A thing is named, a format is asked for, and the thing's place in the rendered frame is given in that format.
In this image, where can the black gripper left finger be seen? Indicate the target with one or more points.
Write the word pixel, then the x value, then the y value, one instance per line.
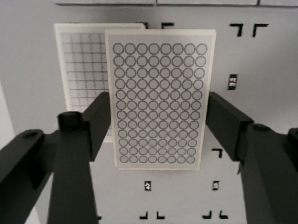
pixel 28 160

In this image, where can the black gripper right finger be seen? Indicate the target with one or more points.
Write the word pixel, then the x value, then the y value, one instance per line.
pixel 269 176

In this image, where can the grey flat deck plate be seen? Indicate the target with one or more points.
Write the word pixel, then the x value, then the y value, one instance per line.
pixel 30 77

